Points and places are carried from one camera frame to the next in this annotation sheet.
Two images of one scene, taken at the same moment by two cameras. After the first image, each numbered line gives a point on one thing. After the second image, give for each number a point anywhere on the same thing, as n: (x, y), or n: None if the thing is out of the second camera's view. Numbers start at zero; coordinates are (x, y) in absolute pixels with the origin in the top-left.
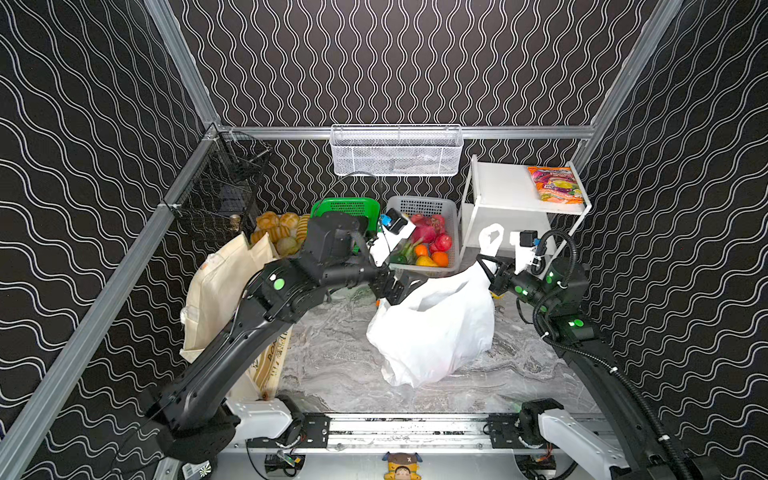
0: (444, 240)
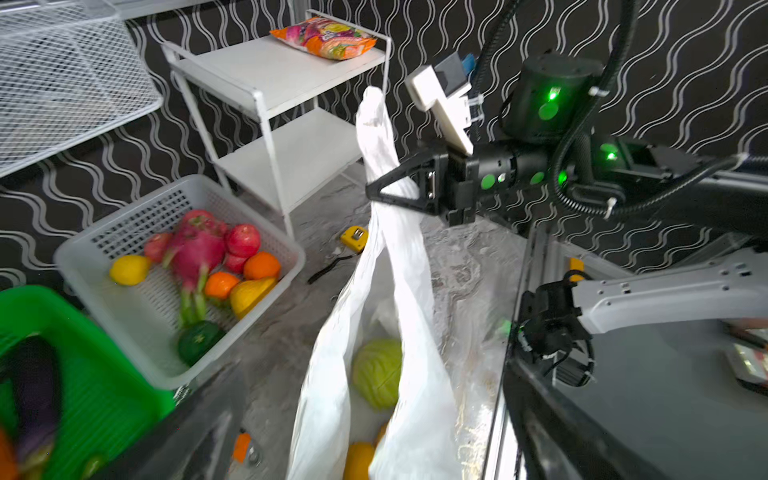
0: (243, 240)
